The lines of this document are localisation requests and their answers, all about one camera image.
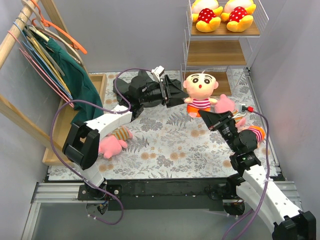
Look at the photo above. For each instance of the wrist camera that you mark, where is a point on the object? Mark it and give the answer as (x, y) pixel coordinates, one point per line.
(241, 110)
(157, 73)

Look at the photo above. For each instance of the floral table mat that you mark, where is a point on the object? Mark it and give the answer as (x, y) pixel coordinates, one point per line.
(167, 143)

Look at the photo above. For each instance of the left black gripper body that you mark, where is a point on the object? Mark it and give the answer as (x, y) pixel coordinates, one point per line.
(163, 90)

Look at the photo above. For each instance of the dark grey cloth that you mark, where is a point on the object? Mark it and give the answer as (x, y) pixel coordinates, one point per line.
(135, 92)

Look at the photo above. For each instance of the yellow hanger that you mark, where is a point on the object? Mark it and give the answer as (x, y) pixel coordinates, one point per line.
(50, 65)

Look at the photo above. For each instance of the green shirt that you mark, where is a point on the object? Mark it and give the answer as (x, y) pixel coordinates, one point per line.
(77, 81)

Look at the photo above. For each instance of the pink hanger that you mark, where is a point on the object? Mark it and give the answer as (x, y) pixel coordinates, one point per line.
(42, 73)

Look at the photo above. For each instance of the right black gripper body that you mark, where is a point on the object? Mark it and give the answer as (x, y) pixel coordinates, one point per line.
(220, 122)

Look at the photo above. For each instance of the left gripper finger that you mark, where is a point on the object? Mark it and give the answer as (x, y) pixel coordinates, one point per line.
(170, 102)
(173, 89)

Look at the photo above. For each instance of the black-haired doll striped shirt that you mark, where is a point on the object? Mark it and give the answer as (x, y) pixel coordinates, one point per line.
(199, 87)

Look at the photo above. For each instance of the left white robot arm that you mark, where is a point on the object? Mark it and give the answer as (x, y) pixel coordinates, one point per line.
(82, 143)

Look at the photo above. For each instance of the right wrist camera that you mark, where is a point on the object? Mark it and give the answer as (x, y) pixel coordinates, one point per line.
(241, 110)

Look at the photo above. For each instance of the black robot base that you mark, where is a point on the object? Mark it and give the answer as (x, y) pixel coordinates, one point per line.
(213, 194)

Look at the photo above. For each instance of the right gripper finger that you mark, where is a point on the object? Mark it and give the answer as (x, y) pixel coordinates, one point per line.
(215, 120)
(214, 128)

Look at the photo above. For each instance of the pink pig plush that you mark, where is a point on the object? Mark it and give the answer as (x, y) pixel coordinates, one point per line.
(114, 142)
(225, 104)

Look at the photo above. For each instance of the yellow frog plush small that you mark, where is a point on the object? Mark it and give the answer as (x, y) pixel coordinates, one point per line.
(237, 14)

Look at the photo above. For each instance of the orange hanger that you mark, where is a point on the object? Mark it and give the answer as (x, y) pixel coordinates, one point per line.
(47, 23)

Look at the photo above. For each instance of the blue hanger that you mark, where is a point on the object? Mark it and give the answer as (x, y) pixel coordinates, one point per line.
(38, 59)

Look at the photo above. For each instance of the yellow frog plush big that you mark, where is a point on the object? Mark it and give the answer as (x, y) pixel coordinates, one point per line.
(206, 15)

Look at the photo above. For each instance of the wooden clothes rack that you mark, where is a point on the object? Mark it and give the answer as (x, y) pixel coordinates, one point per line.
(27, 103)

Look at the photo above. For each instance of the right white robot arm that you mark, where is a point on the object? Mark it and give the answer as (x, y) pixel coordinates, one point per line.
(252, 182)

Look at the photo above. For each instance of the grey hanger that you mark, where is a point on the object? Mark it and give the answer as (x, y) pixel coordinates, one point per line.
(33, 32)

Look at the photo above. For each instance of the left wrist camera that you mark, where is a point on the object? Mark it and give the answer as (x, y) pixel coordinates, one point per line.
(157, 73)

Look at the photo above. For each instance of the beige hanger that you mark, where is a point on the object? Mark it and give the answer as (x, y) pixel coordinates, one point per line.
(55, 18)

